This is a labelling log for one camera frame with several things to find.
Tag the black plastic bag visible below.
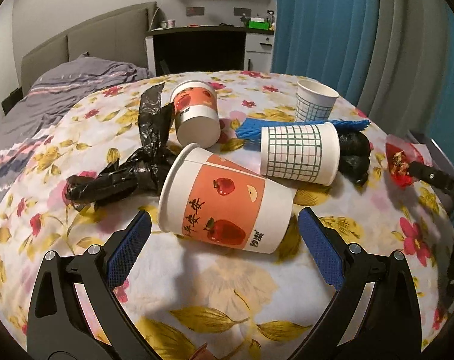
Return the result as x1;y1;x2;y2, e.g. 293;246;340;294
339;129;371;187
64;83;176;211

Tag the teal and grey curtain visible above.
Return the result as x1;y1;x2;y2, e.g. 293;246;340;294
273;0;454;164

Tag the grey upholstered headboard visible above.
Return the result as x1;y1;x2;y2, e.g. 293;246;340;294
20;2;158;94

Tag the large grid paper cup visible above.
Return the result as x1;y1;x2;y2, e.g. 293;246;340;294
260;123;340;186

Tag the green box on desk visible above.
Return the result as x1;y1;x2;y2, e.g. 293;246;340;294
248;17;270;30

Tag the dark desk with drawers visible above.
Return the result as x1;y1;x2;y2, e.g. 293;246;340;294
145;25;274;76

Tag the orange apple paper cup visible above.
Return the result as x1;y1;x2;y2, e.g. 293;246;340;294
158;143;293;254

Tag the red white wrapper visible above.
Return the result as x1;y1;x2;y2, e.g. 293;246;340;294
385;134;433;189

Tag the white wardrobe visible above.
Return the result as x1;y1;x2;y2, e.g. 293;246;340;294
0;0;19;122

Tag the grey plastic trash bin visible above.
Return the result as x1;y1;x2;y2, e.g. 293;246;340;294
406;130;443;168

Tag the small grid paper cup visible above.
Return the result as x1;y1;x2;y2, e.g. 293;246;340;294
294;79;339;122

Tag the grey striped duvet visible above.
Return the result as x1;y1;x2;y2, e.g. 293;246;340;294
0;55;153;202

